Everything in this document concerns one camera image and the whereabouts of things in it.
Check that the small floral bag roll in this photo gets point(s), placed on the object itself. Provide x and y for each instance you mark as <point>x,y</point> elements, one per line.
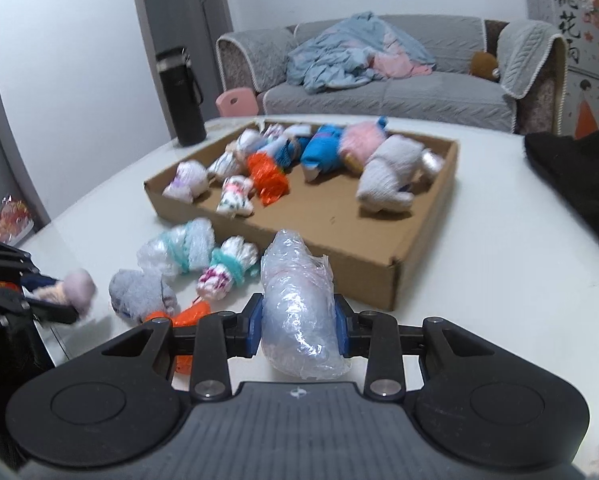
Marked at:
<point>234,197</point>

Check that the brown plush toy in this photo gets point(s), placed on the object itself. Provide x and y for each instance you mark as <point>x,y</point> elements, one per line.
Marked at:
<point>483,65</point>

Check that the light blue blanket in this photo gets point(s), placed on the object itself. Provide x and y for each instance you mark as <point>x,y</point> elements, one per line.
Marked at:
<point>339,55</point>

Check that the blue and white bag roll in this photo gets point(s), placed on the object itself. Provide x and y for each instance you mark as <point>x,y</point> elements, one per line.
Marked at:
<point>322,152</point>

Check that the grey cloth roll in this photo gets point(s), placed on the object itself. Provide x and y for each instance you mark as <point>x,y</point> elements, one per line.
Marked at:
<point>139,295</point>

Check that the grey sofa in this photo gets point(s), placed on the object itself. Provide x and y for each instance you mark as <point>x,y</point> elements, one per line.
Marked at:
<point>404,97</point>

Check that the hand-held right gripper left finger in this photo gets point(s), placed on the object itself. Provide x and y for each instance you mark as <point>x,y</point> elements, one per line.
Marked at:
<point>253,330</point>

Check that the clear plastic bag roll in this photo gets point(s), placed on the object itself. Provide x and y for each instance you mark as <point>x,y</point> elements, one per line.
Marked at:
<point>299,300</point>

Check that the black cloth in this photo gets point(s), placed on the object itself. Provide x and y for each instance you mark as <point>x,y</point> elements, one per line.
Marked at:
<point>579,175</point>

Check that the orange plastic bag roll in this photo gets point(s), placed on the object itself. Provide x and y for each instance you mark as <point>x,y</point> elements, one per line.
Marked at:
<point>267,177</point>
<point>189,316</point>

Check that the clear roll with teal band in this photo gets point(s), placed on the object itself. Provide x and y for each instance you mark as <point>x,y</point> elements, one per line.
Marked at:
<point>179,247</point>

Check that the pink fuzzy roll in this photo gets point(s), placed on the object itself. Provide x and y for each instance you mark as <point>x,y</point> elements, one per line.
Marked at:
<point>362,142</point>

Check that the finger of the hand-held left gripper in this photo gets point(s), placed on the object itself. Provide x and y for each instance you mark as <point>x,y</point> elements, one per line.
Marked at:
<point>37,280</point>
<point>44,312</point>

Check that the small blue bag roll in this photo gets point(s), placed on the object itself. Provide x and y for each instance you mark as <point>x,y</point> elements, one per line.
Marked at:
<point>284,152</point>

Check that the pink and lilac roll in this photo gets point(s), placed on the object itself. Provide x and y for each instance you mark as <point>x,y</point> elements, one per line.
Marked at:
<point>72,290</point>

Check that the floral wall poster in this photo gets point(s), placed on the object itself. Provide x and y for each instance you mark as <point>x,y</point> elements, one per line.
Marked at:
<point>589,35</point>

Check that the black thermos bottle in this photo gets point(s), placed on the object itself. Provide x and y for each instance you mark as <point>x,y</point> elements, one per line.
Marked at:
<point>182,100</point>

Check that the white floral bag roll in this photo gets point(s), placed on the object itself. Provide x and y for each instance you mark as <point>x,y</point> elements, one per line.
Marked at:
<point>227,270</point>

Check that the cardboard box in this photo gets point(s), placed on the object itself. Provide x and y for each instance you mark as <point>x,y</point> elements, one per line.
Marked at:
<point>329,230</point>

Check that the pink cloth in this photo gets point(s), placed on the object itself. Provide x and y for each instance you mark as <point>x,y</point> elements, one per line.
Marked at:
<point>399,62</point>

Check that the orange snack packet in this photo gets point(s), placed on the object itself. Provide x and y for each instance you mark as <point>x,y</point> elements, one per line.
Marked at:
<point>9,220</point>

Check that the grey door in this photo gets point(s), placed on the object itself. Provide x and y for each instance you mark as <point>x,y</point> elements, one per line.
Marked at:
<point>184,20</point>

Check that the white and purple bag roll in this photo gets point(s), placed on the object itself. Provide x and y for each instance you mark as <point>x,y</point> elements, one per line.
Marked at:
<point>187,182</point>

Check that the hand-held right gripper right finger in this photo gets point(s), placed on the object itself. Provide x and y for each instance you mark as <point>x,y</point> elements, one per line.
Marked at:
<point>340,330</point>

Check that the pink plastic stool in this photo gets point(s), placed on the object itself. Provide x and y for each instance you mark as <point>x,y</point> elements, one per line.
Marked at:
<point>237,102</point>

